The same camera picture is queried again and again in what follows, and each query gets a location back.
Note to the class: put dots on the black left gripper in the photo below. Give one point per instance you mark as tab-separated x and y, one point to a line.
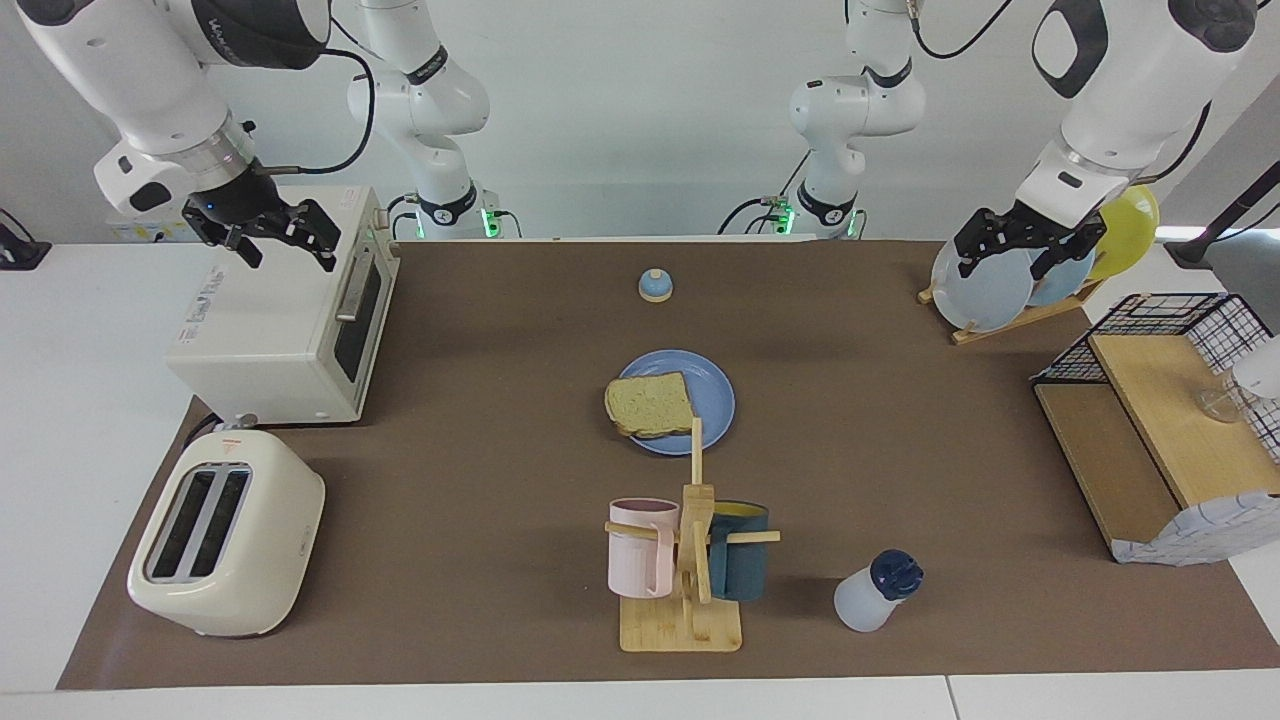
1035	228

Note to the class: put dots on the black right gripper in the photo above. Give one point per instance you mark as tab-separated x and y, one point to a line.
240	205

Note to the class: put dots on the toast bread slice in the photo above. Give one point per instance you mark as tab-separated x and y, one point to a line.
650	405

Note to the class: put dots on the white seasoning bottle blue cap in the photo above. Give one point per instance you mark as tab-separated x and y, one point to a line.
860	605

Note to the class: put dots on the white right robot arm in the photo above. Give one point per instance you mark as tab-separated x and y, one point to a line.
120	70

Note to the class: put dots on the light blue plate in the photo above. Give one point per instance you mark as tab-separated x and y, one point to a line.
1068	282

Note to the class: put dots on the grey-blue plate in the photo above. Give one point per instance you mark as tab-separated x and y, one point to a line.
990	298

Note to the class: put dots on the wooden plate rack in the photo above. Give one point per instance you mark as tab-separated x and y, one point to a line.
1010	322

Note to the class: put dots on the yellow plate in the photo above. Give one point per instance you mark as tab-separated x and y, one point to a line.
1135	220

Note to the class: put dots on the blue dinner plate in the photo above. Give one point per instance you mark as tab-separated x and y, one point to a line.
715	390

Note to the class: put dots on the white toaster oven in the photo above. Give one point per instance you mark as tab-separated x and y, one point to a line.
270	320

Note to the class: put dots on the white background box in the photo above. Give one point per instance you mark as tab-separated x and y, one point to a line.
135	232

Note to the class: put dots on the black stand pole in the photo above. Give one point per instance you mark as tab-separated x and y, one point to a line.
1195	250

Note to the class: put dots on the clear glass cup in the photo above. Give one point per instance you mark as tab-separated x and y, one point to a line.
1220	405

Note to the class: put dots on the white rounded blurry object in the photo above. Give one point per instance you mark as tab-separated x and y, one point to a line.
1260	370

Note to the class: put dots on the black table clamp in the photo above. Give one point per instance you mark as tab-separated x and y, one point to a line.
20	255

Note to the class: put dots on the cream pop-up toaster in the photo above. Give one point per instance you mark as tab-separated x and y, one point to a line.
270	540

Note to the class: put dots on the blue white patterned cloth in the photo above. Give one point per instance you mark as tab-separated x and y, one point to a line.
1200	530

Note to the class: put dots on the brown table mat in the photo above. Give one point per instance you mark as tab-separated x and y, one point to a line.
480	520

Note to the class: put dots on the small blue call bell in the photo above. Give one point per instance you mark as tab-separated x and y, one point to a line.
655	287

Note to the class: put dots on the teal mug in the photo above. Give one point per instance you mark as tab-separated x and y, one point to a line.
745	570

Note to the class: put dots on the pink mug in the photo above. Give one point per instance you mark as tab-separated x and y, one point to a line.
640	560

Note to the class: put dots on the wooden mug tree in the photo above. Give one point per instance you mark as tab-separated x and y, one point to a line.
680	630

